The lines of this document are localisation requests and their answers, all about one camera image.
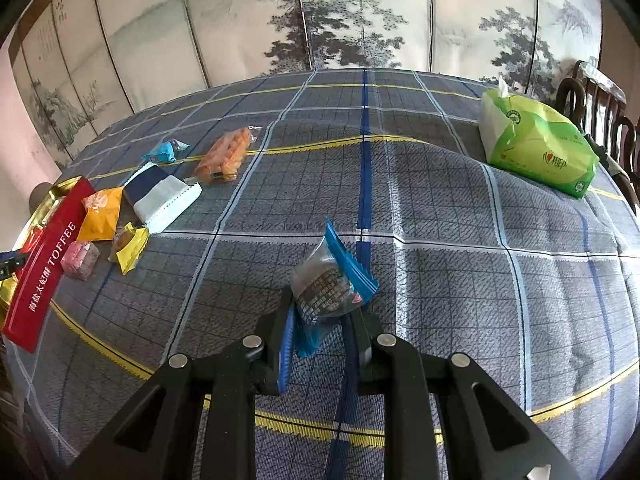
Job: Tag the dark wooden chair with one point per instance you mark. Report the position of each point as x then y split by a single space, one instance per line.
595 95
627 150

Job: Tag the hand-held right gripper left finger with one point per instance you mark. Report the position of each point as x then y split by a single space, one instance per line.
286 350

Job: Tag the gold candy box tray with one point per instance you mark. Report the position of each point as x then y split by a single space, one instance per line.
60 191

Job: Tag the orange snack packet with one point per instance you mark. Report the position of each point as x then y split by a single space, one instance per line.
100 215

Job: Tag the blue and white snack packet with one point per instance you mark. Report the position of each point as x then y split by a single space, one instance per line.
160 195

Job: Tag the red toffee box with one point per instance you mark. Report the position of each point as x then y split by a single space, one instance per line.
45 270

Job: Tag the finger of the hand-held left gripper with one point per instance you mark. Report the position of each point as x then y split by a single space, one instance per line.
10 261

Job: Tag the green tissue pack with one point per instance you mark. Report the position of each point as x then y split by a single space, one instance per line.
535 145

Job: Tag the clear blue-edged snack packet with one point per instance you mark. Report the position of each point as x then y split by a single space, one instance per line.
325 285

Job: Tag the painted folding screen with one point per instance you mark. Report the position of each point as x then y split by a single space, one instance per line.
350 10

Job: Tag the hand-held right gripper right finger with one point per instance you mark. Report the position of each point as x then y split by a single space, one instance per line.
354 347

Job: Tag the small light blue candy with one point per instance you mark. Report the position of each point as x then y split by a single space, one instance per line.
162 151

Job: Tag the plaid tablecloth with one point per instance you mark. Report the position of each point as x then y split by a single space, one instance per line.
450 260

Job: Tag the pink wrapped candy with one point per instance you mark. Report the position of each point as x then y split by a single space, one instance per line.
77 260

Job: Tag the yellow snack packet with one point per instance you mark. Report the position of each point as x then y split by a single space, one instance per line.
131 250

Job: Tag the orange cracker packet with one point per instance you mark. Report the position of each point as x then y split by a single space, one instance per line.
225 155

